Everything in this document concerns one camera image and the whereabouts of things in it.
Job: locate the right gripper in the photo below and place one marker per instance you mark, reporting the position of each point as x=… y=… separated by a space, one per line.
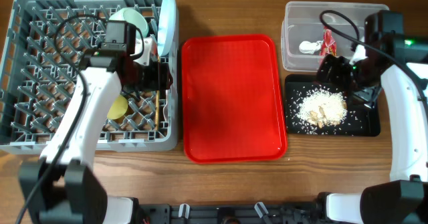
x=338 y=65

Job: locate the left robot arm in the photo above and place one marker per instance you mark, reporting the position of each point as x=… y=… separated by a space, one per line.
x=61 y=186

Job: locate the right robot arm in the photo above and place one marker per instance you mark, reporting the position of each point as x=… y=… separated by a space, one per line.
x=386 y=60

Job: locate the light blue plate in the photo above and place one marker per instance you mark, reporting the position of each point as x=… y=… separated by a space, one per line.
x=166 y=26

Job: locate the rice and peanut shells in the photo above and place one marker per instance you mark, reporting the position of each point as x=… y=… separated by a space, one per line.
x=317 y=110

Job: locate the wooden chopstick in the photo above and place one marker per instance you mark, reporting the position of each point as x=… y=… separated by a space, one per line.
x=157 y=112

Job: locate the green bowl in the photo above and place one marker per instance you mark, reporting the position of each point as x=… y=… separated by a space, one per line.
x=134 y=17

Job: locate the black tray bin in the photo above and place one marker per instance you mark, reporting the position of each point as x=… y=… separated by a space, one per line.
x=364 y=127

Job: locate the white tissue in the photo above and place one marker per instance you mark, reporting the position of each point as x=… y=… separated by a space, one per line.
x=307 y=47

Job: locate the yellow cup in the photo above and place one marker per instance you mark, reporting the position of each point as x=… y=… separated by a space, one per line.
x=118 y=108

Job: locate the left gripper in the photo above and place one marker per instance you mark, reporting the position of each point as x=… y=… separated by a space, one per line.
x=158 y=80

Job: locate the white plastic fork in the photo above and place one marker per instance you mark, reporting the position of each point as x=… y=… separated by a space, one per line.
x=166 y=110

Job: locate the clear plastic bin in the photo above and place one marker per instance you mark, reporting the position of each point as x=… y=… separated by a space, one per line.
x=301 y=23

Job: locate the red serving tray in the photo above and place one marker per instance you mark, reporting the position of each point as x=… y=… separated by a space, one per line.
x=232 y=99

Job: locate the red snack wrapper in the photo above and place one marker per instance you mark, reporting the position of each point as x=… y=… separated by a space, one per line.
x=329 y=46

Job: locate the grey dishwasher rack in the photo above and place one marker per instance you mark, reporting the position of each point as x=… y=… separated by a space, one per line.
x=37 y=81

